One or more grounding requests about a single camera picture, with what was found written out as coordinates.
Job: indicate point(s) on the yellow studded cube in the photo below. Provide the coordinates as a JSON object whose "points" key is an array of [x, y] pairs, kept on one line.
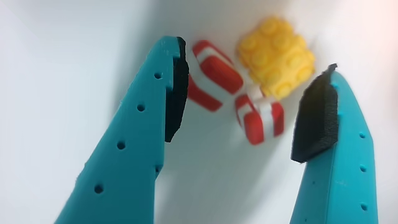
{"points": [[276, 56]]}

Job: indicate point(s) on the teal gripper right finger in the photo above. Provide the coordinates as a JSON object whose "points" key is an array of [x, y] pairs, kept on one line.
{"points": [[339, 186]]}

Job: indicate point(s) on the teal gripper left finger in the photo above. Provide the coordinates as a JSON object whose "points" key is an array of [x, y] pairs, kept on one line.
{"points": [[124, 155]]}

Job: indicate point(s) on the red white striped cube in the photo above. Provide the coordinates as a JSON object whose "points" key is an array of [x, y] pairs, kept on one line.
{"points": [[217, 74], [258, 124]]}

